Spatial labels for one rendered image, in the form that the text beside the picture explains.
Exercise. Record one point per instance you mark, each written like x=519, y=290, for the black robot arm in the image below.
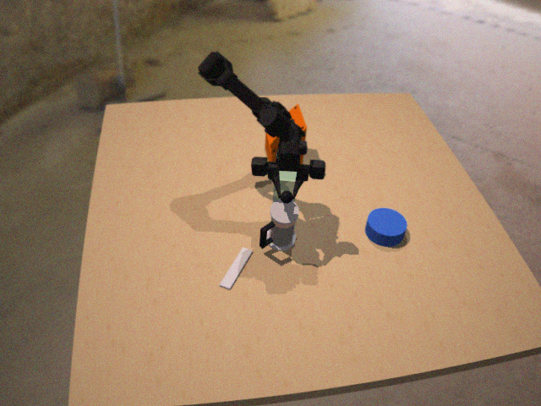
x=273, y=116

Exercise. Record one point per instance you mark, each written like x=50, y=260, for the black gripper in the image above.
x=260, y=167

